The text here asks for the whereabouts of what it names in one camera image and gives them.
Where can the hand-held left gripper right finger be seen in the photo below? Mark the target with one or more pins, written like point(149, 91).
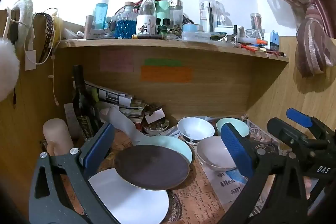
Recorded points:
point(236, 150)

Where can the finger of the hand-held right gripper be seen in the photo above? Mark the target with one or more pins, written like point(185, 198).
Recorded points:
point(299, 117)
point(284, 132)

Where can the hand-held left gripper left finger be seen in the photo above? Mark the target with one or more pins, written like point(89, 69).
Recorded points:
point(97, 145)

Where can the pale pink bowl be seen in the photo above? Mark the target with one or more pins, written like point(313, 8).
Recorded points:
point(212, 153)

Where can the small mint green bowl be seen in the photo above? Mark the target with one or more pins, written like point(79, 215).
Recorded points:
point(242, 126)

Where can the white bowl with black spots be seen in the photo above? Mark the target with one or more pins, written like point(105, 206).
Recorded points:
point(195, 128)

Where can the mint green plate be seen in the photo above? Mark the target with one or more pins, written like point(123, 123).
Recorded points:
point(179, 146)

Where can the dark brown plate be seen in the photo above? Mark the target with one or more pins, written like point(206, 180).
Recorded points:
point(152, 166)

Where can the white plate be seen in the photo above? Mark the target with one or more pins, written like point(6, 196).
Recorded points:
point(126, 200)

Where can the person's right hand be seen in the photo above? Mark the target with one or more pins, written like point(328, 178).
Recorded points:
point(308, 188)

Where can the white paper strip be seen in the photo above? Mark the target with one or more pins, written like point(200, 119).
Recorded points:
point(126, 124)

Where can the white receipt paper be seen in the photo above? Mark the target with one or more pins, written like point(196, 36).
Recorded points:
point(69, 119)

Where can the cream mug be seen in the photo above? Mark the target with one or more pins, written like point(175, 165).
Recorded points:
point(56, 134)

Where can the dark wine bottle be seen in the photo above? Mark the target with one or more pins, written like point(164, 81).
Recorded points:
point(81, 103)

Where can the stack of papers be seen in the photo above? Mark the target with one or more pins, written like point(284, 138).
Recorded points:
point(115, 98)

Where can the small bowl of trinkets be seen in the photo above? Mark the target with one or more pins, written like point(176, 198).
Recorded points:
point(155, 128)

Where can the newspaper print table mat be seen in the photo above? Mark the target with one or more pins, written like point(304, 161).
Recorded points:
point(199, 200)

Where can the white card with clip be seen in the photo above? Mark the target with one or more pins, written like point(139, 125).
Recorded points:
point(156, 116)

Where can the blue and white box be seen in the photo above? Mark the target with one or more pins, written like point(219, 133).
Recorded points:
point(271, 40)

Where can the orange marker pens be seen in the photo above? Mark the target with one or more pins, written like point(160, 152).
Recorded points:
point(253, 45)

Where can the pink sticky note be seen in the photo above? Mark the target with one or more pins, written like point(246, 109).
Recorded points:
point(116, 61)

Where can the small glass jar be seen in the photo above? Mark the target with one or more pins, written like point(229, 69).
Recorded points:
point(254, 33)

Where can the orange sticky note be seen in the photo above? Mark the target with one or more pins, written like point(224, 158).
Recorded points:
point(166, 74)

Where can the tall jar of brown sticks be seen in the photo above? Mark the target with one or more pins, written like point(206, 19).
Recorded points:
point(256, 20)

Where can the green sticky note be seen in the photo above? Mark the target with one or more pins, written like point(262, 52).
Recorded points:
point(162, 62)

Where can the white fluffy earmuffs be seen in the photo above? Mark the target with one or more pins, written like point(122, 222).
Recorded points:
point(8, 69)

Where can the cardboard tube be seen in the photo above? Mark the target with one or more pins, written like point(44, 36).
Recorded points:
point(88, 27)

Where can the dark brown tube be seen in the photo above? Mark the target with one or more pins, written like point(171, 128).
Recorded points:
point(149, 37)

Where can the glass jar of blue beads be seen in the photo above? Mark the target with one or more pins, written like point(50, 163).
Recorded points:
point(126, 27)

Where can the clear plastic container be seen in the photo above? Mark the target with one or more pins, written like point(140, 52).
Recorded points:
point(195, 35)

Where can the wooden shelf board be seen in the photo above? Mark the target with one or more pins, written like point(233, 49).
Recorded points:
point(170, 47)

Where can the black braided headband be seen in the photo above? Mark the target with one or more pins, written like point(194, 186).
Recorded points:
point(48, 29)

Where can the tall blue liquid bottle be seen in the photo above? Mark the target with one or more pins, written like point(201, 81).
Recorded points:
point(101, 14)

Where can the clear bottle with white label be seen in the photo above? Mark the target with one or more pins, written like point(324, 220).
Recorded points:
point(146, 16)

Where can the clear pump bottle package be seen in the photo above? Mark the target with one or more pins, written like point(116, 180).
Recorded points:
point(207, 11)

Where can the clear bottle with silver cap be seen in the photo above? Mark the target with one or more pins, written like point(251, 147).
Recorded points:
point(175, 12)

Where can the mint green pump bottle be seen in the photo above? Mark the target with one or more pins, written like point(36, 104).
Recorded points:
point(162, 7)

